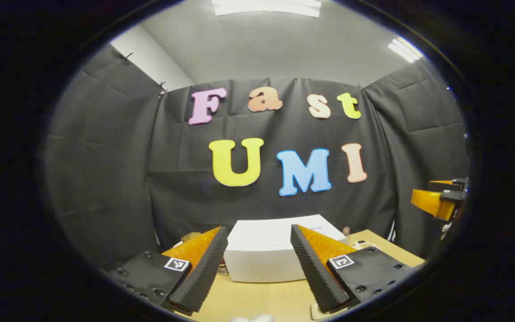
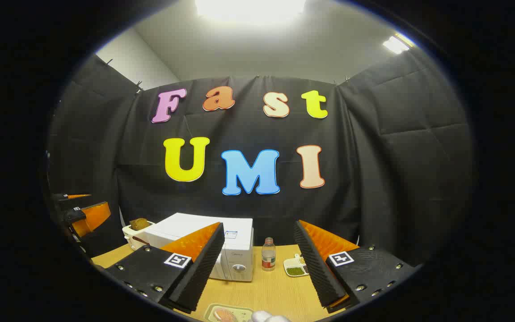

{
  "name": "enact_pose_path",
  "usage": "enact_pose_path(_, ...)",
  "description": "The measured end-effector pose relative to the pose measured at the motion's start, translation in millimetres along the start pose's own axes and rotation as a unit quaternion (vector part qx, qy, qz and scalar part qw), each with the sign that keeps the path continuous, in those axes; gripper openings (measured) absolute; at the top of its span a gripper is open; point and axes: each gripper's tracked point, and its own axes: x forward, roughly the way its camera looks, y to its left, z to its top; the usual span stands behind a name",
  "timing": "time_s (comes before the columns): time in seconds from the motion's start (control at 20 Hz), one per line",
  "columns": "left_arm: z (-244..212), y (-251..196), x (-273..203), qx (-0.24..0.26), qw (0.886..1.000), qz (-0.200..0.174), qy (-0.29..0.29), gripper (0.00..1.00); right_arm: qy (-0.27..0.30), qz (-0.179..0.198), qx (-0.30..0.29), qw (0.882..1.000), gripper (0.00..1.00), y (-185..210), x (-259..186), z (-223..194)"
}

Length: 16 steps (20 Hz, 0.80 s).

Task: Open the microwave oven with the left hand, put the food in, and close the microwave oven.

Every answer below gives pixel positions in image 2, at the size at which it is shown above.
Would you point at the white microwave oven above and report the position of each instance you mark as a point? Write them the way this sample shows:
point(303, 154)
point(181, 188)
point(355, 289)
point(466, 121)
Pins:
point(239, 243)

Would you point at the black backdrop cloth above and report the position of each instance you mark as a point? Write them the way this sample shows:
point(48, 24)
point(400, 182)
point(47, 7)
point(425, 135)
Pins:
point(365, 179)

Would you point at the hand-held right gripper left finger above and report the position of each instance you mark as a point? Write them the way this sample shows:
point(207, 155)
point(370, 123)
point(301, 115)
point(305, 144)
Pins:
point(199, 273)

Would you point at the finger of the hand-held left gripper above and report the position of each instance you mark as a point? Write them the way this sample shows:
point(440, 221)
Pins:
point(92, 217)
point(74, 196)

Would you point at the pink meat slice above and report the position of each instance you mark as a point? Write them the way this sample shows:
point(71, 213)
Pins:
point(225, 315)

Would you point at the ceiling light panel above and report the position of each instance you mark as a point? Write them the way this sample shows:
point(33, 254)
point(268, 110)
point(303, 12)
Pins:
point(251, 9)
point(395, 44)

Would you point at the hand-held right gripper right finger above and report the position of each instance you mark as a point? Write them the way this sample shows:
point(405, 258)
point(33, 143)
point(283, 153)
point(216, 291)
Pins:
point(318, 273)

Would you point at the pale patterned square tray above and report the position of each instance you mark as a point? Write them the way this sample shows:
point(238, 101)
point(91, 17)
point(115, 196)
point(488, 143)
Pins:
point(242, 313)

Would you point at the clear bottle with red label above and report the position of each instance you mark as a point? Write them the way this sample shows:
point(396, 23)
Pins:
point(268, 257)

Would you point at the white divided condiment dish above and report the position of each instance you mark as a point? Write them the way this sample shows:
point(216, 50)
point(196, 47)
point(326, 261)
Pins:
point(294, 268)

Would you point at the white toaster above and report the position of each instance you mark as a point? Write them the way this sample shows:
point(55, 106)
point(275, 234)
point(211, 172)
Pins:
point(130, 235)

